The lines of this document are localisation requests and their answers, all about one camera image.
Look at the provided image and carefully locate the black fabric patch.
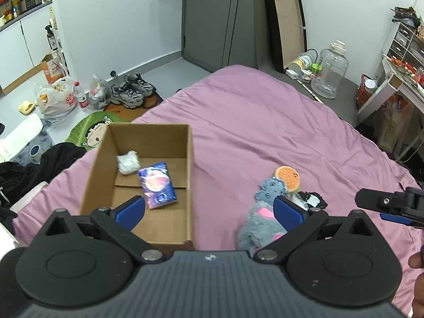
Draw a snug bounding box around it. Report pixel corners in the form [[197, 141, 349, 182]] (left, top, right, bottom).
[[292, 192, 328, 210]]

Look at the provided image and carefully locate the grey pink plush toy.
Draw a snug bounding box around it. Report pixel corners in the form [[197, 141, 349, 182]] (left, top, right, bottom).
[[236, 202, 287, 257]]

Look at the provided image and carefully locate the blue denim fabric piece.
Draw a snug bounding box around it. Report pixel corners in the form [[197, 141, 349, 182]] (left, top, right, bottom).
[[254, 176, 289, 205]]

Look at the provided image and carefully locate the hamburger plush toy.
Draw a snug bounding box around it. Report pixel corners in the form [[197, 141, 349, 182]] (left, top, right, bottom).
[[275, 166, 301, 193]]

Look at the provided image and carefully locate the brown cardboard box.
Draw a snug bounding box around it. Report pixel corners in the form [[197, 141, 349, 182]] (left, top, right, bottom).
[[80, 123, 194, 254]]

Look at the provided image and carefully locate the person's right hand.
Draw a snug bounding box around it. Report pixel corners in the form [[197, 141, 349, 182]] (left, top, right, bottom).
[[407, 244, 424, 318]]

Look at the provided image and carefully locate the blue tissue pack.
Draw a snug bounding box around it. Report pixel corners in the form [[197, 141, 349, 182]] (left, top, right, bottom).
[[138, 162, 177, 210]]

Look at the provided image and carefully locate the green cartoon floor mat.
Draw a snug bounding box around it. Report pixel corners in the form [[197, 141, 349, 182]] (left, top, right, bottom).
[[65, 111, 127, 150]]

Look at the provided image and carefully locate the pink bed sheet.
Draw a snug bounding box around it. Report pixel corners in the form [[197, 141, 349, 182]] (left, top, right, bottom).
[[11, 64, 423, 307]]

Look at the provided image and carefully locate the black clothing pile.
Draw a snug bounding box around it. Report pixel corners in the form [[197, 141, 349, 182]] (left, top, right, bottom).
[[1, 142, 86, 209]]

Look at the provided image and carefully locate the clear plastic trash bag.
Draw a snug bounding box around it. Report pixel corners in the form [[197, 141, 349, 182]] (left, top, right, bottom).
[[89, 74, 111, 109]]

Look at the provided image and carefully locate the red label water bottle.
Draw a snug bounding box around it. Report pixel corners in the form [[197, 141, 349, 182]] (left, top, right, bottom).
[[74, 81, 89, 108]]

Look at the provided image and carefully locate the orange snack bag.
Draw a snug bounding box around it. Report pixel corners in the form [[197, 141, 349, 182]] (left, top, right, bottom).
[[356, 74, 377, 109]]

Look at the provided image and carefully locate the grey sneaker right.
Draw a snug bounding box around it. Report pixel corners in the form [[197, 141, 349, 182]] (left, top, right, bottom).
[[124, 73, 156, 97]]

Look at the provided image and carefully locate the white plastic shopping bag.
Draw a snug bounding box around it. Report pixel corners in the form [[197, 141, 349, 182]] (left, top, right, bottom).
[[34, 76, 77, 123]]

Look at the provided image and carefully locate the white desk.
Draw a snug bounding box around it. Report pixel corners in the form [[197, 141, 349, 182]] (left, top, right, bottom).
[[356, 21, 423, 162]]

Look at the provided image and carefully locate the yellow slipper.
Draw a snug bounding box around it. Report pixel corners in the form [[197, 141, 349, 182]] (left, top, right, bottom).
[[18, 100, 36, 116]]

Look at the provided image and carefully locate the green lid small jar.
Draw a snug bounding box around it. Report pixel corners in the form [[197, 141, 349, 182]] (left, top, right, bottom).
[[311, 63, 323, 75]]

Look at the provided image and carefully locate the yellow white canister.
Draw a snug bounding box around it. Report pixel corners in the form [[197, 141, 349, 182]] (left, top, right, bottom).
[[288, 52, 314, 74]]

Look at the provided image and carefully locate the large clear water jug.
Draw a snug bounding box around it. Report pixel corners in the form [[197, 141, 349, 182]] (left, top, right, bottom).
[[311, 40, 348, 99]]

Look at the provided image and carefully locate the small orange cardboard box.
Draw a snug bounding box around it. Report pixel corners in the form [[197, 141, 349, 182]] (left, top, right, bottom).
[[40, 54, 66, 84]]

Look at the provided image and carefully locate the white cabinet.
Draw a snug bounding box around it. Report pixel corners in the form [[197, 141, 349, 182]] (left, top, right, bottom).
[[0, 2, 52, 90]]

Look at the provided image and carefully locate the black framed cardboard tray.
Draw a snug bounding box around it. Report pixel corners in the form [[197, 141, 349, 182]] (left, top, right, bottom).
[[264, 0, 307, 73]]

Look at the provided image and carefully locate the grey wardrobe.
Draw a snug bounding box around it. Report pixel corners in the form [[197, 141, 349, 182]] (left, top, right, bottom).
[[182, 0, 257, 73]]

